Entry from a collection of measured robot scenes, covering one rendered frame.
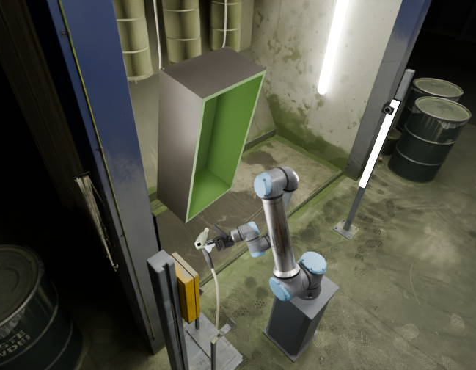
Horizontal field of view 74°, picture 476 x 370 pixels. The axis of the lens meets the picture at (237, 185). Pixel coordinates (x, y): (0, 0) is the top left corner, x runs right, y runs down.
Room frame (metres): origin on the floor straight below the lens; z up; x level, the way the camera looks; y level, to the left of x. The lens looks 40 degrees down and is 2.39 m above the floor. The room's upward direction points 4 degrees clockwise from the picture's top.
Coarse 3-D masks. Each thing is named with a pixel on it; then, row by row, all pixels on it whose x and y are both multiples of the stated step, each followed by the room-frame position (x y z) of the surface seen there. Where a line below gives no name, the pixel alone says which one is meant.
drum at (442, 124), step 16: (416, 112) 3.28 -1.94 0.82; (416, 128) 3.19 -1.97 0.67; (432, 128) 3.08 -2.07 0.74; (448, 128) 3.03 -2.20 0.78; (400, 144) 3.30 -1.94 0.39; (416, 144) 3.13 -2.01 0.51; (432, 144) 3.05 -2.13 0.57; (448, 144) 3.03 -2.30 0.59; (400, 160) 3.20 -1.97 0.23; (416, 160) 3.08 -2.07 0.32; (432, 160) 3.03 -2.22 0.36; (400, 176) 3.12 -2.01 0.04; (416, 176) 3.04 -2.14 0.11; (432, 176) 3.06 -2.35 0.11
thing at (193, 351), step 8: (208, 320) 0.78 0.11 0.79; (184, 328) 0.73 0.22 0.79; (192, 344) 0.66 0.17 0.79; (192, 352) 0.62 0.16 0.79; (200, 352) 0.62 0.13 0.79; (192, 360) 0.58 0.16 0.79; (200, 360) 0.59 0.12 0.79; (208, 360) 0.59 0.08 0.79; (232, 360) 0.60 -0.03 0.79; (192, 368) 0.55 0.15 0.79; (200, 368) 0.55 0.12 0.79; (224, 368) 0.56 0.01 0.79
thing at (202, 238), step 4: (204, 232) 1.41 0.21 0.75; (200, 236) 1.31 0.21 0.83; (204, 236) 1.30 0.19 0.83; (200, 240) 1.21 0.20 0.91; (204, 240) 1.26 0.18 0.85; (196, 244) 1.19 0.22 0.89; (200, 244) 1.19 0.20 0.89; (204, 244) 1.21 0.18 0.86; (200, 248) 1.23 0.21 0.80; (204, 248) 1.24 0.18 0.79; (204, 252) 1.23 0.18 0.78; (208, 252) 1.24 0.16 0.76; (208, 256) 1.21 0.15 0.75; (208, 260) 1.20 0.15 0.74; (208, 264) 1.18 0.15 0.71; (212, 264) 1.18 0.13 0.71; (212, 268) 1.17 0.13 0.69
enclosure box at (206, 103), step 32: (192, 64) 1.92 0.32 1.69; (224, 64) 2.01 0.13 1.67; (256, 64) 2.11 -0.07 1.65; (160, 96) 1.81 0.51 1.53; (192, 96) 1.63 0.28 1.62; (224, 96) 2.28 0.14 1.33; (256, 96) 2.10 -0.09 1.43; (160, 128) 1.83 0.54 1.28; (192, 128) 1.64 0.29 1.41; (224, 128) 2.28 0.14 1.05; (160, 160) 1.86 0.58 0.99; (192, 160) 1.66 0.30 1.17; (224, 160) 2.28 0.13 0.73; (160, 192) 1.91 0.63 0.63; (192, 192) 2.07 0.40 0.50; (224, 192) 2.13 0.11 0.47
